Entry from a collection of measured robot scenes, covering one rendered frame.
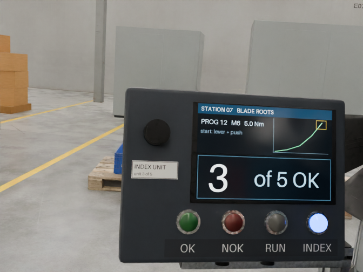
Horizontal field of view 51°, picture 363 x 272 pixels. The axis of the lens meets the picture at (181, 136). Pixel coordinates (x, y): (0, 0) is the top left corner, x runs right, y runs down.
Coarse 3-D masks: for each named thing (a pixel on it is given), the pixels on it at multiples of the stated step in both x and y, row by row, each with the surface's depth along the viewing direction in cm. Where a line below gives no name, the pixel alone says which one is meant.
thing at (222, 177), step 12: (204, 156) 42; (216, 156) 42; (228, 156) 42; (240, 156) 42; (204, 168) 42; (216, 168) 42; (228, 168) 42; (204, 180) 42; (216, 180) 42; (228, 180) 42; (204, 192) 41; (216, 192) 42; (228, 192) 42
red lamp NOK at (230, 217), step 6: (228, 210) 42; (234, 210) 42; (222, 216) 42; (228, 216) 41; (234, 216) 41; (240, 216) 42; (222, 222) 41; (228, 222) 41; (234, 222) 41; (240, 222) 41; (228, 228) 41; (234, 228) 41; (240, 228) 41
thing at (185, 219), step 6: (186, 210) 41; (192, 210) 41; (180, 216) 41; (186, 216) 40; (192, 216) 40; (198, 216) 41; (180, 222) 40; (186, 222) 40; (192, 222) 40; (198, 222) 41; (180, 228) 41; (186, 228) 40; (192, 228) 40; (198, 228) 41
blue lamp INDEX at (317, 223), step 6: (312, 216) 43; (318, 216) 43; (324, 216) 43; (306, 222) 43; (312, 222) 43; (318, 222) 43; (324, 222) 43; (312, 228) 43; (318, 228) 43; (324, 228) 43; (318, 234) 43
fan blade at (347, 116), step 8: (352, 120) 123; (360, 120) 120; (352, 128) 122; (360, 128) 119; (352, 136) 122; (360, 136) 119; (352, 144) 122; (360, 144) 119; (352, 152) 122; (360, 152) 119; (352, 160) 121; (360, 160) 119; (352, 168) 121
